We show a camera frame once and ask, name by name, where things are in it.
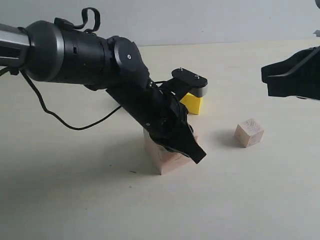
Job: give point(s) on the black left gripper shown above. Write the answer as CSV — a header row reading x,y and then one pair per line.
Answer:
x,y
161,114

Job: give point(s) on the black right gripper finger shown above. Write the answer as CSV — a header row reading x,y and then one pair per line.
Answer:
x,y
298,76

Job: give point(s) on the large wooden cube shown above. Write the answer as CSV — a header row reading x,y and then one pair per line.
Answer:
x,y
163,160

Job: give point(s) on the yellow cube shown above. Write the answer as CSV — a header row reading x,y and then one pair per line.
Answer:
x,y
192,103

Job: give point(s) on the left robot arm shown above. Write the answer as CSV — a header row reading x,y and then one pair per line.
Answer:
x,y
50,52

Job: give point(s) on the small wooden cube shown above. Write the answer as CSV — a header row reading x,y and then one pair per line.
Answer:
x,y
248,133

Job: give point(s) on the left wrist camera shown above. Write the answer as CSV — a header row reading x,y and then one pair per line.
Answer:
x,y
184,81

